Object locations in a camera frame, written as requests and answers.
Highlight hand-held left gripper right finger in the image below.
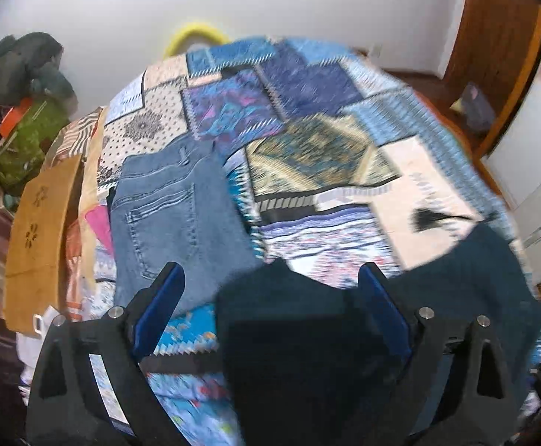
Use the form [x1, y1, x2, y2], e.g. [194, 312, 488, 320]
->
[358, 262, 517, 446]

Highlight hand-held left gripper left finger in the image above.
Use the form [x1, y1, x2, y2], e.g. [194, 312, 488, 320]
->
[25, 262, 188, 446]

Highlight dark teal pants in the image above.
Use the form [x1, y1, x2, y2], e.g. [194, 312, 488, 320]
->
[215, 223, 541, 446]

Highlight blue denim jeans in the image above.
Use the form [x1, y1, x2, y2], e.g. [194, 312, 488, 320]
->
[110, 137, 264, 317]

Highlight white plastic piece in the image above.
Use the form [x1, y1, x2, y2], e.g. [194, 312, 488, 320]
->
[31, 309, 57, 336]

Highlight tan wooden board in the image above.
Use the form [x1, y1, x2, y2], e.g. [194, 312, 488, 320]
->
[3, 153, 85, 335]

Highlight brown striped cloth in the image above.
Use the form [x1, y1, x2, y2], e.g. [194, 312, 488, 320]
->
[45, 107, 108, 172]

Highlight white cabinet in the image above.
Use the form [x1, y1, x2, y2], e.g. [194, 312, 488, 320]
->
[479, 23, 541, 289]

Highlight green patterned cloth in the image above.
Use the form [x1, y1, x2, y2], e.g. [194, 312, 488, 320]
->
[0, 100, 71, 191]

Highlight purple bag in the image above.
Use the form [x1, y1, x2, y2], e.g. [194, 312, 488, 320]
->
[451, 83, 496, 133]

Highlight orange box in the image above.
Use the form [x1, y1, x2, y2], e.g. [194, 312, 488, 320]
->
[0, 102, 32, 136]

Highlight patchwork printed blanket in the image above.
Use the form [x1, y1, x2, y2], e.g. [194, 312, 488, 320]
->
[66, 36, 541, 446]

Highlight dark grey cloth pile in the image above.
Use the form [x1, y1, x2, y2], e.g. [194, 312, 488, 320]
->
[0, 32, 77, 107]

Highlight brown wooden door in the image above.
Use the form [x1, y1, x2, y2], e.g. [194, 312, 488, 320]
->
[442, 0, 541, 149]

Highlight yellow ring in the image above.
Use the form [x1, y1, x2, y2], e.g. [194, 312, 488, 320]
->
[163, 21, 230, 56]

